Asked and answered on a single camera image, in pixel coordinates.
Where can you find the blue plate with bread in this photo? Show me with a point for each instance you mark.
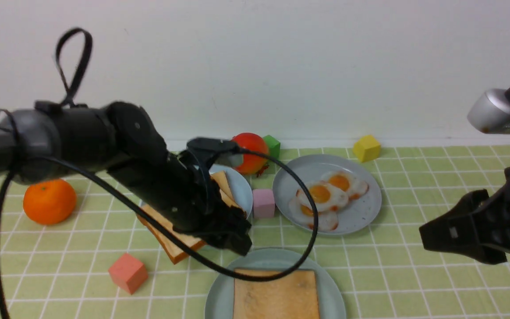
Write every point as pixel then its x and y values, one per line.
pixel 240 189

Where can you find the fried egg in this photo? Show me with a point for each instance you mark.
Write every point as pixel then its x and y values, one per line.
pixel 326 197
pixel 349 183
pixel 303 216

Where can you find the green checkered tablecloth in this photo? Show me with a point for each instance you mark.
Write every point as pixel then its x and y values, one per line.
pixel 382 271

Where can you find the pink cube block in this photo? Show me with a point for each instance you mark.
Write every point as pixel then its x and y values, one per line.
pixel 263 203

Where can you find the toast slice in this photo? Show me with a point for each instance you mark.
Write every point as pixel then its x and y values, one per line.
pixel 292 297
pixel 174 253
pixel 225 190

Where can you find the green cube block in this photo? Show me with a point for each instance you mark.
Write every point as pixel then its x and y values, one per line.
pixel 273 145

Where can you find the orange mandarin fruit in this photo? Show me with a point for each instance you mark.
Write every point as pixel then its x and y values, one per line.
pixel 50 202

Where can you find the light blue front plate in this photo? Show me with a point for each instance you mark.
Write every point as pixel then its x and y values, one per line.
pixel 220 298

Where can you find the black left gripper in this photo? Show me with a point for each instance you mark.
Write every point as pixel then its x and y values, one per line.
pixel 183 196

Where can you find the grey plate with eggs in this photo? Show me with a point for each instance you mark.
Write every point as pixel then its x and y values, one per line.
pixel 356 215

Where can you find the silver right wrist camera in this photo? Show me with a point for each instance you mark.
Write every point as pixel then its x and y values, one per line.
pixel 490 114

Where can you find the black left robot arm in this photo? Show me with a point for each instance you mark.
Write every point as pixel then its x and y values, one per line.
pixel 121 139

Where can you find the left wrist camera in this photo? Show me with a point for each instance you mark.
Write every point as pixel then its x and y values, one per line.
pixel 208 152

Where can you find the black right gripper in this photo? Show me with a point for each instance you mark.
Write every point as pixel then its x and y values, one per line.
pixel 477 227

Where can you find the salmon red cube block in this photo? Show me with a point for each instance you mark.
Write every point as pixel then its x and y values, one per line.
pixel 128 273

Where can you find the yellow cube block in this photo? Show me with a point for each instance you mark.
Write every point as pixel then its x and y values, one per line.
pixel 367 148

